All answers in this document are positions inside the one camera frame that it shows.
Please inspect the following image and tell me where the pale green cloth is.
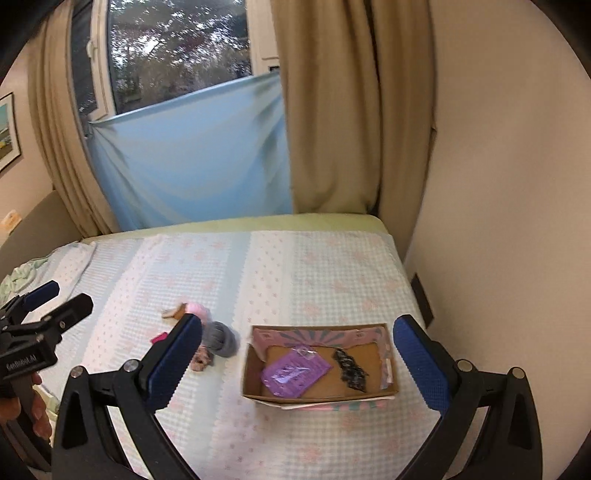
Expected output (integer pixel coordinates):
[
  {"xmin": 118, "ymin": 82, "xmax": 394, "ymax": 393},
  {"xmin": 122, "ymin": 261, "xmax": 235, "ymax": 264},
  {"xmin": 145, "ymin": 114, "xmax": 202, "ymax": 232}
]
[{"xmin": 0, "ymin": 258, "xmax": 49, "ymax": 296}]

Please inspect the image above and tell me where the cardboard box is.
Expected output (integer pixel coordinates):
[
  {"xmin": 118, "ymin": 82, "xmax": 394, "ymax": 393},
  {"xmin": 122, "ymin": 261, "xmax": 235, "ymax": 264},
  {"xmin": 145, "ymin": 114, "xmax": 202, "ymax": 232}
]
[{"xmin": 241, "ymin": 322, "xmax": 400, "ymax": 411}]

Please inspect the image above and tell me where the grey fabric piece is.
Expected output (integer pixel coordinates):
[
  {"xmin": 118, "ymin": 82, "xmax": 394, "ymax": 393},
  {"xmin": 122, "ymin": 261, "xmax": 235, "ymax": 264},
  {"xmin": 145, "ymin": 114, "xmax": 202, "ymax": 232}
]
[{"xmin": 199, "ymin": 320, "xmax": 238, "ymax": 357}]

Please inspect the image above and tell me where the person's left hand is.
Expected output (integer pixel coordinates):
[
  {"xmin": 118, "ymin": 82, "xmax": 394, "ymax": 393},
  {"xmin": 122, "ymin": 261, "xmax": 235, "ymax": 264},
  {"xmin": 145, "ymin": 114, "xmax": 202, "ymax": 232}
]
[{"xmin": 0, "ymin": 371, "xmax": 54, "ymax": 439}]

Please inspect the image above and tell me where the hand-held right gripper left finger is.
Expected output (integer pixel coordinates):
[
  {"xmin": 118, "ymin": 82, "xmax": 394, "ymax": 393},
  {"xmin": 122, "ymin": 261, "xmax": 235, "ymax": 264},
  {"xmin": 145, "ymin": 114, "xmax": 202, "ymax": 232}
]
[{"xmin": 52, "ymin": 313, "xmax": 204, "ymax": 480}]

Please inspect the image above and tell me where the purple plastic packet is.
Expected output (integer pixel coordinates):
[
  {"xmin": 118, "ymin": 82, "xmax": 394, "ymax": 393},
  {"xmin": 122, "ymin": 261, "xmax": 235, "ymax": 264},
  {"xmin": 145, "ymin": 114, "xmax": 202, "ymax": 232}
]
[{"xmin": 260, "ymin": 344, "xmax": 334, "ymax": 398}]

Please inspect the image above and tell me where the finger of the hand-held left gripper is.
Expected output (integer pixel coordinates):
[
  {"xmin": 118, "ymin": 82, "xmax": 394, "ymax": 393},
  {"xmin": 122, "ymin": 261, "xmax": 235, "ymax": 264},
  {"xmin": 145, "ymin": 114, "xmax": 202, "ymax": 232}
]
[
  {"xmin": 28, "ymin": 293, "xmax": 94, "ymax": 344},
  {"xmin": 0, "ymin": 281, "xmax": 61, "ymax": 326}
]

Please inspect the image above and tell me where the beige curtain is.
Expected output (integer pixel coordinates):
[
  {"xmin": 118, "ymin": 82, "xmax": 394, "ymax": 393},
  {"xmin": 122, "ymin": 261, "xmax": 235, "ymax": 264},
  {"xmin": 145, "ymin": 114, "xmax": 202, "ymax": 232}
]
[
  {"xmin": 28, "ymin": 4, "xmax": 121, "ymax": 236},
  {"xmin": 270, "ymin": 0, "xmax": 437, "ymax": 215}
]

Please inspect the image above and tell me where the black scrunchie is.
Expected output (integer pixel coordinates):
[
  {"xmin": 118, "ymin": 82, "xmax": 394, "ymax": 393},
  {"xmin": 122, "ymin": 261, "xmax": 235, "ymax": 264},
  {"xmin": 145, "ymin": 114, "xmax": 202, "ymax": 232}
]
[{"xmin": 331, "ymin": 348, "xmax": 371, "ymax": 394}]

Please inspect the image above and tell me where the bed with green sheet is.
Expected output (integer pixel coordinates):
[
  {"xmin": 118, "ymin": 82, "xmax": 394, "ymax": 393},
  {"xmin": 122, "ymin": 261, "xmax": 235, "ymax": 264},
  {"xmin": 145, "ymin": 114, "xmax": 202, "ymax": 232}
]
[{"xmin": 78, "ymin": 212, "xmax": 411, "ymax": 278}]

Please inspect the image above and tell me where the grey headboard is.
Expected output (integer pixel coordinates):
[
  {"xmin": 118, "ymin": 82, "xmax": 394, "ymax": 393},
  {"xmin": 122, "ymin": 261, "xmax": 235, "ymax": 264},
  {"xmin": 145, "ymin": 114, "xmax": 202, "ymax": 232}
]
[{"xmin": 0, "ymin": 190, "xmax": 84, "ymax": 282}]

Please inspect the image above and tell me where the window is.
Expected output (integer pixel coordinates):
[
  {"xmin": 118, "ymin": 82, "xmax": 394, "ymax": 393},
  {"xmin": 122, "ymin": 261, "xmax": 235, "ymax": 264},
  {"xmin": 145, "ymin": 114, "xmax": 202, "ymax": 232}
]
[{"xmin": 74, "ymin": 0, "xmax": 282, "ymax": 123}]

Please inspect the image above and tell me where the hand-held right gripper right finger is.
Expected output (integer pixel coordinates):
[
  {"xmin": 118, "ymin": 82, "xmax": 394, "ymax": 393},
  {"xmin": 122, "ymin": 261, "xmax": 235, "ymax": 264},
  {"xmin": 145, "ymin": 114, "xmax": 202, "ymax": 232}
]
[{"xmin": 392, "ymin": 315, "xmax": 543, "ymax": 480}]

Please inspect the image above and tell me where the framed wall picture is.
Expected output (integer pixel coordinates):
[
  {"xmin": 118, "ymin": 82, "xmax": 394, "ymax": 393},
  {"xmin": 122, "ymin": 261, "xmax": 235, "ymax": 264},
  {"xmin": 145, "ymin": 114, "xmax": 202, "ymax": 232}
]
[{"xmin": 0, "ymin": 91, "xmax": 21, "ymax": 174}]

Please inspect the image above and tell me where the pink patterned white blanket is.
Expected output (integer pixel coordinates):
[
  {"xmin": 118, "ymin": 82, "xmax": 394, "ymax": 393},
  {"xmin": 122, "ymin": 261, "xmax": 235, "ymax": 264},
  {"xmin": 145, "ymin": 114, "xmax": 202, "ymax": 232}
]
[{"xmin": 0, "ymin": 228, "xmax": 446, "ymax": 480}]

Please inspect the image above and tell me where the pink and beige cloth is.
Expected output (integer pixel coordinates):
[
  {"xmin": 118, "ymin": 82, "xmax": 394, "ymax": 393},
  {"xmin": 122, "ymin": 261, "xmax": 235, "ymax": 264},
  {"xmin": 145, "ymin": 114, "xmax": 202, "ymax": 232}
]
[{"xmin": 161, "ymin": 301, "xmax": 212, "ymax": 324}]

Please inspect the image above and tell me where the light blue hanging sheet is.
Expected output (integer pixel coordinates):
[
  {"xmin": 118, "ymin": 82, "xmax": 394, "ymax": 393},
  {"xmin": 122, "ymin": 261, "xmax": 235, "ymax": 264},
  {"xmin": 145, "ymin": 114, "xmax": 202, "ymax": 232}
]
[{"xmin": 88, "ymin": 74, "xmax": 294, "ymax": 232}]

